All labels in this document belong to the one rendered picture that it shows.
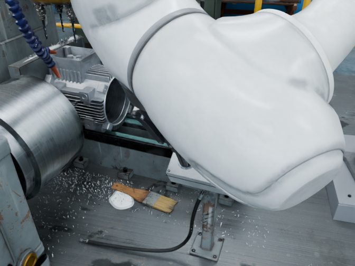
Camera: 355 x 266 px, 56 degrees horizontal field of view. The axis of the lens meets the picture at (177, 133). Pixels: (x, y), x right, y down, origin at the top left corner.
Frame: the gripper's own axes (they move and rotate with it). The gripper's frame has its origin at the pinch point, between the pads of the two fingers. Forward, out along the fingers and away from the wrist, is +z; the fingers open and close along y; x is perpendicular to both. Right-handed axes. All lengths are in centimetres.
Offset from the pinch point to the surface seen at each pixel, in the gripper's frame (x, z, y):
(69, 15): -29.8, -1.3, 40.0
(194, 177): 2.9, 4.8, -2.5
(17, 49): -26, 11, 63
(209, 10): -265, 212, 86
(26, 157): 9.0, -1.3, 30.4
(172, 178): 3.4, 7.0, 2.4
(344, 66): -268, 282, -72
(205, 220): 7.4, 19.1, -4.5
